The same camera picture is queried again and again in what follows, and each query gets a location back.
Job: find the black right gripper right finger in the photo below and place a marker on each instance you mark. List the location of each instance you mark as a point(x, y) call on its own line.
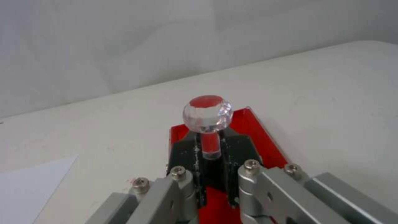
point(280, 198)

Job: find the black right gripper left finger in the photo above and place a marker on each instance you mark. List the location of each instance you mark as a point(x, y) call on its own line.
point(183, 186)

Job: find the red ink pad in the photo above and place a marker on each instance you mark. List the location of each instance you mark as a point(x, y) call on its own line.
point(248, 140)

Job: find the white paper sheet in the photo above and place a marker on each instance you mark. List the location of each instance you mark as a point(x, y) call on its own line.
point(28, 186)

